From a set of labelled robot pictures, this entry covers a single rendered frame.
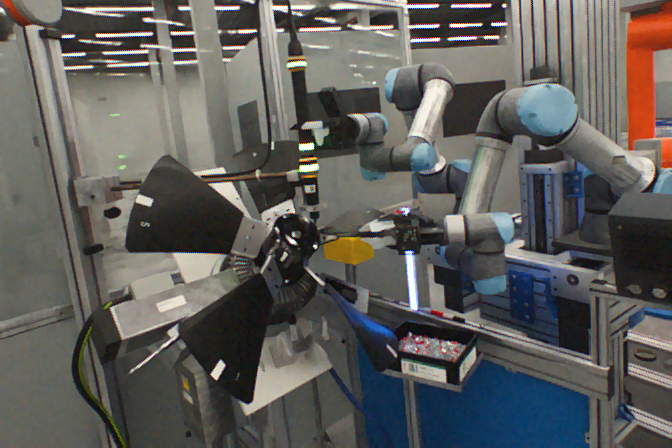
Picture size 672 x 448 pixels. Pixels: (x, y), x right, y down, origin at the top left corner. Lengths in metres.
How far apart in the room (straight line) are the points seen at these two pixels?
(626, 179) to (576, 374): 0.49
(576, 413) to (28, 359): 1.52
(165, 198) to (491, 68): 4.79
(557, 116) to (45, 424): 1.68
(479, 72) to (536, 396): 4.40
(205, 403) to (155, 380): 0.46
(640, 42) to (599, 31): 3.11
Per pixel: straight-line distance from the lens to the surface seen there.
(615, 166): 1.33
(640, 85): 4.98
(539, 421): 1.43
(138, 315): 1.07
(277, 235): 1.04
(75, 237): 1.49
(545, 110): 1.14
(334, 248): 1.64
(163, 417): 1.93
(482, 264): 1.15
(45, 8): 1.55
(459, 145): 5.24
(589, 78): 1.75
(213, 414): 1.47
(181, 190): 1.08
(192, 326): 0.90
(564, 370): 1.30
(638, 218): 1.05
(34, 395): 1.76
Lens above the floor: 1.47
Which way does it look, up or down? 9 degrees down
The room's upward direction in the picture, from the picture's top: 6 degrees counter-clockwise
